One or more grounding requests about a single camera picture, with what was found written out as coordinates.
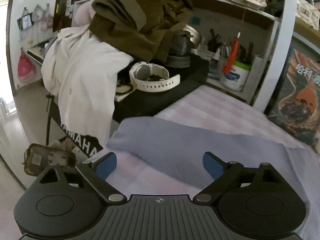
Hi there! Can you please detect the pink checkered desk mat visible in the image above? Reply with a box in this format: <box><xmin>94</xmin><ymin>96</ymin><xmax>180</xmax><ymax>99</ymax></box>
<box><xmin>87</xmin><ymin>84</ymin><xmax>313</xmax><ymax>198</ymax></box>

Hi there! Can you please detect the white pen holder cup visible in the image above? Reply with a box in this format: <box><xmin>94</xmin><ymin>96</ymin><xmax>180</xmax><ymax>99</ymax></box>
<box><xmin>220</xmin><ymin>61</ymin><xmax>251</xmax><ymax>92</ymax></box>

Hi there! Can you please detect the Harry Potter book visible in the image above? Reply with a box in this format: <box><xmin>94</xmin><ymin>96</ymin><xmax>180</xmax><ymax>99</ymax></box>
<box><xmin>267</xmin><ymin>48</ymin><xmax>319</xmax><ymax>146</ymax></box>

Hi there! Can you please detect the white garment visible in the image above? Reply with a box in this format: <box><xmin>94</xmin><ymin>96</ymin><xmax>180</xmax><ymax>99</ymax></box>
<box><xmin>41</xmin><ymin>25</ymin><xmax>133</xmax><ymax>147</ymax></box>

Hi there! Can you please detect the red tassel charm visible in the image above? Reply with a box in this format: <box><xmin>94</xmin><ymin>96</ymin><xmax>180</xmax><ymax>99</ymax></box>
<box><xmin>222</xmin><ymin>31</ymin><xmax>241</xmax><ymax>74</ymax></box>

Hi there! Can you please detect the white wrist watch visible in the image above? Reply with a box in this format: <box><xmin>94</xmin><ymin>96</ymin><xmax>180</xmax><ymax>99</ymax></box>
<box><xmin>129</xmin><ymin>62</ymin><xmax>180</xmax><ymax>93</ymax></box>

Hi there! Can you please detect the white wooden bookshelf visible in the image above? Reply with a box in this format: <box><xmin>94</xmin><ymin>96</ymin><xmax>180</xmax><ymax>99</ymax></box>
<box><xmin>184</xmin><ymin>0</ymin><xmax>320</xmax><ymax>113</ymax></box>

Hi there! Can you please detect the metal bowl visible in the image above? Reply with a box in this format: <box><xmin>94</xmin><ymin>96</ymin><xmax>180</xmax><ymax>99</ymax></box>
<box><xmin>183</xmin><ymin>24</ymin><xmax>202</xmax><ymax>49</ymax></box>

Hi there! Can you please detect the olive green garment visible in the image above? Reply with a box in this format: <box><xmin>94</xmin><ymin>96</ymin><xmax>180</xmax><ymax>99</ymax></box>
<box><xmin>88</xmin><ymin>0</ymin><xmax>193</xmax><ymax>62</ymax></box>

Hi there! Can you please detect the white pearl handle purse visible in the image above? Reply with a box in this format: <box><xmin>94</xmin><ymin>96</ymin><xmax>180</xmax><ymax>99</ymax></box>
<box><xmin>296</xmin><ymin>0</ymin><xmax>319</xmax><ymax>31</ymax></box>

